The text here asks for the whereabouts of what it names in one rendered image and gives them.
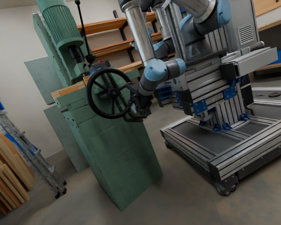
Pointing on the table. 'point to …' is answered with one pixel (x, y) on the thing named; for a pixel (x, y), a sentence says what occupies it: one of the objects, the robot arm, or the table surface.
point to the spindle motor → (60, 23)
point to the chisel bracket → (78, 68)
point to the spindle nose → (75, 54)
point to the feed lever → (84, 35)
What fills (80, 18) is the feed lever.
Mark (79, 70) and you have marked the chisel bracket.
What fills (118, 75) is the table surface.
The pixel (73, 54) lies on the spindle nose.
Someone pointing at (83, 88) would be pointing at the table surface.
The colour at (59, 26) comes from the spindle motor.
